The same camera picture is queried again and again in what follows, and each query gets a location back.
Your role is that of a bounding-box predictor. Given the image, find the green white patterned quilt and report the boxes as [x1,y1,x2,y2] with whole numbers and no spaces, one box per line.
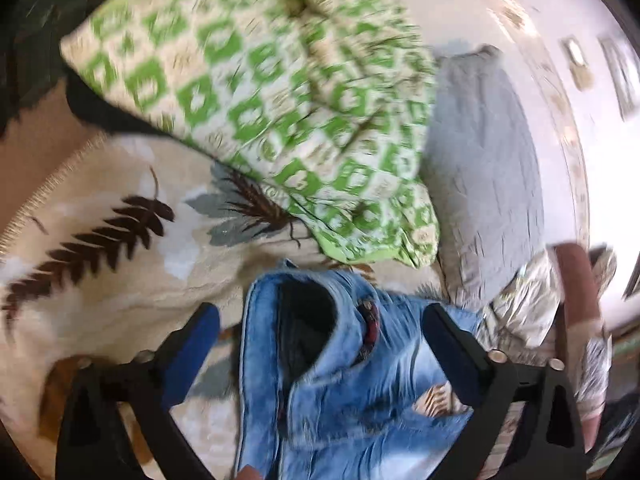
[60,0,439,268]

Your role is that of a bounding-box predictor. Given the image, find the grey quilted pillow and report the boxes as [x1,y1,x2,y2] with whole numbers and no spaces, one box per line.
[420,46,544,311]

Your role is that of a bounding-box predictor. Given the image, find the cream floral pillow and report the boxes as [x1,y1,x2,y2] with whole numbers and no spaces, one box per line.
[474,246,618,351]

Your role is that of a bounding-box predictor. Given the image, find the blue denim jeans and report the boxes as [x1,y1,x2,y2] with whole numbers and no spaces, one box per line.
[235,268,468,479]

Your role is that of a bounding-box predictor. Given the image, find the leaf pattern beige blanket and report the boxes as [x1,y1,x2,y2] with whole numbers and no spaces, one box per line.
[0,131,452,480]

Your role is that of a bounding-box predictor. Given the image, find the wall switch plates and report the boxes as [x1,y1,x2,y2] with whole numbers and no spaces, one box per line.
[560,32,639,122]

